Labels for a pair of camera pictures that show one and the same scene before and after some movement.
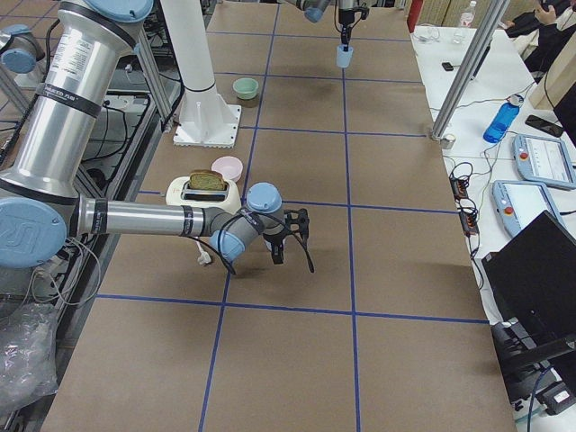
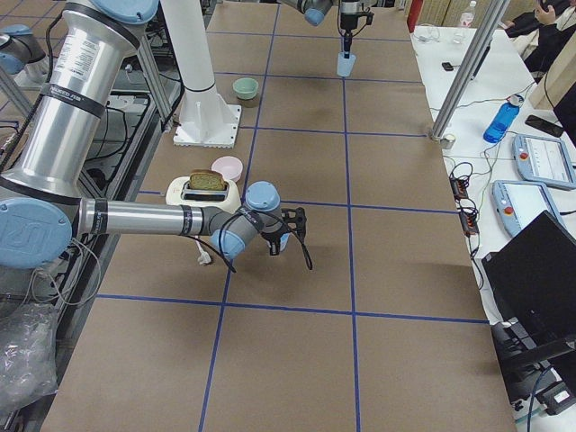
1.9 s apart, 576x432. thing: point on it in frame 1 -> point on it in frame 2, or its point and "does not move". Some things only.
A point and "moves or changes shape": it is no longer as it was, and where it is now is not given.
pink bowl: x=229 y=166 does not move
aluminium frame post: x=470 y=68 does not move
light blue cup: x=344 y=57 moves or changes shape
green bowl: x=246 y=87 does not move
